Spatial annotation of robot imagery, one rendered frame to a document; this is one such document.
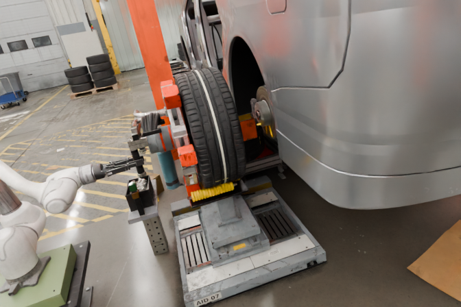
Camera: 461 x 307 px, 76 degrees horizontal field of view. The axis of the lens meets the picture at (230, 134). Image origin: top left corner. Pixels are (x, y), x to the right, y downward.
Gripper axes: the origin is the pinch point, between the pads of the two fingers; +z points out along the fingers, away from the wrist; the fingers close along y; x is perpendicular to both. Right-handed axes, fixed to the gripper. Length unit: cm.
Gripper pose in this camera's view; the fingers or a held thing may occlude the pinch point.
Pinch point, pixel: (136, 161)
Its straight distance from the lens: 155.6
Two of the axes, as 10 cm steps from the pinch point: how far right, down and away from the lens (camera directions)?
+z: 9.5, -2.5, 1.8
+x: -1.7, -9.2, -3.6
